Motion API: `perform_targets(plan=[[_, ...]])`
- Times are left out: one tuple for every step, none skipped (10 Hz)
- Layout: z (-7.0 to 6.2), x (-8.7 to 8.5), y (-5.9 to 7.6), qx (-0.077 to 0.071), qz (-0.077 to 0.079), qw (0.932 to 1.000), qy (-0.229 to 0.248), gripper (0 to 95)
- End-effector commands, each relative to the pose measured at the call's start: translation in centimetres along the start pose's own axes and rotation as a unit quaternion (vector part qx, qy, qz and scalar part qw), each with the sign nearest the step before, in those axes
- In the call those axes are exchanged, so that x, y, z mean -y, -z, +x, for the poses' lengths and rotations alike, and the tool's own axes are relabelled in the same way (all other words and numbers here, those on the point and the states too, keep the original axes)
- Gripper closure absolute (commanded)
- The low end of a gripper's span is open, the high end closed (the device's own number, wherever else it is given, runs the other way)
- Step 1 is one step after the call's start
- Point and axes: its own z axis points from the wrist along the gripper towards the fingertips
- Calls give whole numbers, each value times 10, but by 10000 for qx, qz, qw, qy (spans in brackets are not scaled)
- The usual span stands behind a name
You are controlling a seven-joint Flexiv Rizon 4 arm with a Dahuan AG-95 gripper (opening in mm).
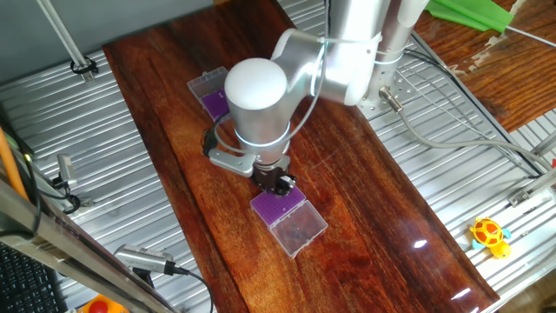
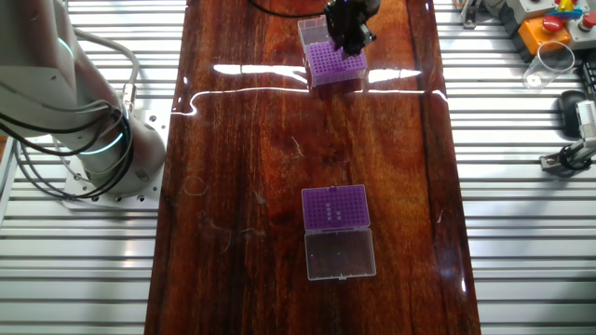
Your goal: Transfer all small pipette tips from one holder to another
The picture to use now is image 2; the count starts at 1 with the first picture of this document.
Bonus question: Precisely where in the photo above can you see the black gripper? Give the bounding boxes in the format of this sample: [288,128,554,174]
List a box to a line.
[323,0,378,58]

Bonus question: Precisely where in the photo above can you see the purple pipette tip box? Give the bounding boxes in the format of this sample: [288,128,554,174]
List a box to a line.
[296,15,369,89]
[301,183,377,282]

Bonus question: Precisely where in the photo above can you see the grey control box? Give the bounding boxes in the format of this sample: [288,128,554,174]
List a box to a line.
[505,0,558,24]

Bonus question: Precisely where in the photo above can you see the orange emergency stop button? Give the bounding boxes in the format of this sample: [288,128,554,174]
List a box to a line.
[516,15,573,60]

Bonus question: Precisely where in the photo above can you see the clear plastic cup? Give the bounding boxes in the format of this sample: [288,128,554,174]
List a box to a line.
[521,40,576,90]

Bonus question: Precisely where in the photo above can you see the colourful small toy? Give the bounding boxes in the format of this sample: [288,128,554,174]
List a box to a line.
[553,0,584,20]

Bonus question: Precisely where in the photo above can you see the grey box red button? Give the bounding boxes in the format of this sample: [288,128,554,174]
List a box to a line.
[567,11,596,51]

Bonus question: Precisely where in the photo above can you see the black keyboard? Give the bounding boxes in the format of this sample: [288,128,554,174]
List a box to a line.
[576,60,596,100]

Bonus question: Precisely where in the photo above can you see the dark wooden board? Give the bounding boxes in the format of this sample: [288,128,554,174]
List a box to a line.
[143,0,481,335]

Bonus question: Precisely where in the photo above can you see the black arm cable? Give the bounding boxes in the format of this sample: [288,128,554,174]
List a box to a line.
[246,0,328,20]

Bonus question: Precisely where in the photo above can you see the aluminium corner bracket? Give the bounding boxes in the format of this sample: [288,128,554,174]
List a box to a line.
[459,0,483,30]

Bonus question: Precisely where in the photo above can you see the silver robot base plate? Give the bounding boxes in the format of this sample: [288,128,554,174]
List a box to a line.
[62,109,171,210]

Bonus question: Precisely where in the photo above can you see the grey cable with metal connector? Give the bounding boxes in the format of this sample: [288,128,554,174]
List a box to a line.
[73,27,141,114]

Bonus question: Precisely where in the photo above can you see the black ring clamp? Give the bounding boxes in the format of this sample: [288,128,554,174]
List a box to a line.
[558,145,593,171]

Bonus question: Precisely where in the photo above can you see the silver ribbed camera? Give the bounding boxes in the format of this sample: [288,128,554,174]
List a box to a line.
[576,99,596,137]

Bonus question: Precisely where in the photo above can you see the black base cables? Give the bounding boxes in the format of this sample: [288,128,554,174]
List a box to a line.
[0,102,135,202]

